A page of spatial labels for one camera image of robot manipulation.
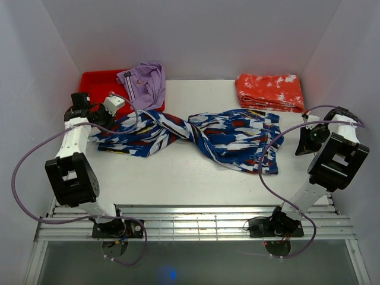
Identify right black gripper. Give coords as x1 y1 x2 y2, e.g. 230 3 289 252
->
294 126 330 156

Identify blue white red patterned trousers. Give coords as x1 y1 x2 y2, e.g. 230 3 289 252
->
89 109 284 175

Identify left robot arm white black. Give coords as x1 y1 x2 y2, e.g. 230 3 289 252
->
45 93 126 237

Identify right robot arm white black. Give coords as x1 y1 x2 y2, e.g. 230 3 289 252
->
268 107 369 236

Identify purple trousers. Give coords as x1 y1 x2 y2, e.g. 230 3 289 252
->
116 61 166 110

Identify folded orange white trousers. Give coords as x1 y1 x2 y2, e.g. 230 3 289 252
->
235 74 304 113

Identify red plastic tray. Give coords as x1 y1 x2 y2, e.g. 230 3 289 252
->
79 70 164 119

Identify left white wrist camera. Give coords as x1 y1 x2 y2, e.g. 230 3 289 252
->
103 93 125 116

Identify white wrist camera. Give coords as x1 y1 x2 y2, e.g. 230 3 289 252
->
301 110 320 130
103 93 125 116

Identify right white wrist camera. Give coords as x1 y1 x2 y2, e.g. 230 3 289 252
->
301 110 320 130

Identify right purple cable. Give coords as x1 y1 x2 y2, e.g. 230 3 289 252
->
237 104 366 259

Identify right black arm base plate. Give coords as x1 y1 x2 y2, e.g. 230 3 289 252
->
243 216 304 238

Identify aluminium rail frame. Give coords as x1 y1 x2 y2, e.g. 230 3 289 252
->
25 197 371 284

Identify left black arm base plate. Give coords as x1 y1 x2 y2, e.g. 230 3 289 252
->
91 219 144 239

